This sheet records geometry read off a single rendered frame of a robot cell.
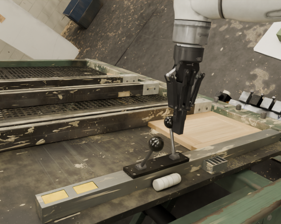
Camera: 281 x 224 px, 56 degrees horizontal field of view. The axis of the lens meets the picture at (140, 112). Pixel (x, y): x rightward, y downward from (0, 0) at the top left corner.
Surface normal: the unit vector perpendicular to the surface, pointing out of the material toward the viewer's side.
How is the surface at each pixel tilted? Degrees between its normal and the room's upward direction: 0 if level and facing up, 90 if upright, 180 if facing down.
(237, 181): 32
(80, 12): 90
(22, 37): 90
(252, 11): 76
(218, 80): 0
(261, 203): 57
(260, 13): 85
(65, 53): 90
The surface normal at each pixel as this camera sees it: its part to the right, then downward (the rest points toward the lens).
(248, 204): 0.08, -0.95
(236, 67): -0.64, -0.41
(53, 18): 0.47, 0.45
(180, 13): -0.80, 0.30
